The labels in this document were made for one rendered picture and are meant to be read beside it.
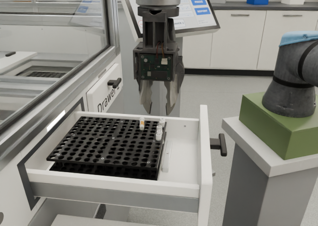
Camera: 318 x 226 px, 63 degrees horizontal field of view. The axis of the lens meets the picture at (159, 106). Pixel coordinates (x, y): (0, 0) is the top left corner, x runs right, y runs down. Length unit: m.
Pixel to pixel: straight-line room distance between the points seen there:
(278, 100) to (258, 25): 2.78
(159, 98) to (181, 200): 1.14
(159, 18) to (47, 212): 0.47
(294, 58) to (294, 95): 0.11
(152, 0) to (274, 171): 0.57
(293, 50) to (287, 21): 2.89
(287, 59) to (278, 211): 0.52
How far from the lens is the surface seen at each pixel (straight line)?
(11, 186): 0.53
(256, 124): 0.89
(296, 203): 1.06
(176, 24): 1.42
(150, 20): 0.42
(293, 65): 0.79
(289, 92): 0.83
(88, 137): 0.61
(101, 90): 0.83
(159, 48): 0.43
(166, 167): 0.59
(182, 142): 0.69
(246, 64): 3.67
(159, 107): 1.61
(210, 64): 3.58
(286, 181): 0.94
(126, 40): 2.22
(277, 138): 0.82
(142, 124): 0.62
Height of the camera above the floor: 1.22
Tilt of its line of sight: 27 degrees down
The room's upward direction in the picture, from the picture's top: straight up
